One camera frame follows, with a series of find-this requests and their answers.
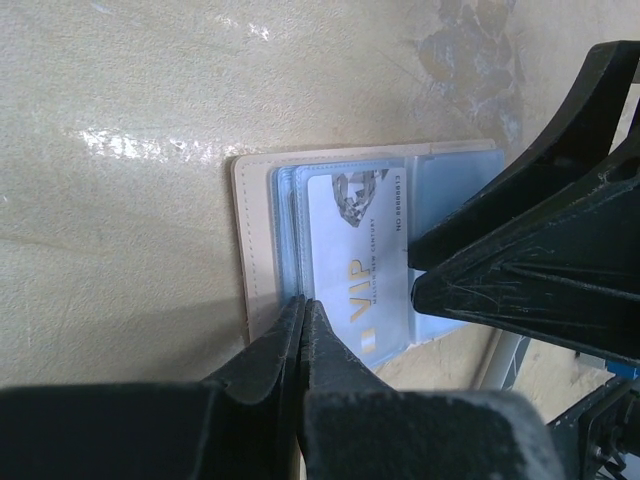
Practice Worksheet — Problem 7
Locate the white VIP credit card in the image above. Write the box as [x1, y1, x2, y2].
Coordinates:
[307, 166, 409, 366]

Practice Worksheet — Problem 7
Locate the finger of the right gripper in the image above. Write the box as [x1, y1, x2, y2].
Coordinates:
[408, 40, 639, 271]
[411, 156, 639, 363]

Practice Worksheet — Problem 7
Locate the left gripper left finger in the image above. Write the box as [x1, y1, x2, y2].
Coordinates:
[1, 297, 306, 479]

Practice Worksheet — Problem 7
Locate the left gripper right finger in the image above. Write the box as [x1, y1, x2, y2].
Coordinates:
[300, 301, 555, 479]

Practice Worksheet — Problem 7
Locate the grey truss beam piece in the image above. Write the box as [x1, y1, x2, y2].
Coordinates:
[480, 331, 531, 390]

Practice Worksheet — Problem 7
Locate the beige card holder wallet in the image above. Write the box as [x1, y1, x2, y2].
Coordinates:
[231, 140, 505, 367]

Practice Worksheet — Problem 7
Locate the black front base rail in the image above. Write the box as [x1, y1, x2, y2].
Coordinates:
[548, 377, 639, 479]

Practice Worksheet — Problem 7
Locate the blue toy brick block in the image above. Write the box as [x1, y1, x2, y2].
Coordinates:
[606, 361, 639, 380]

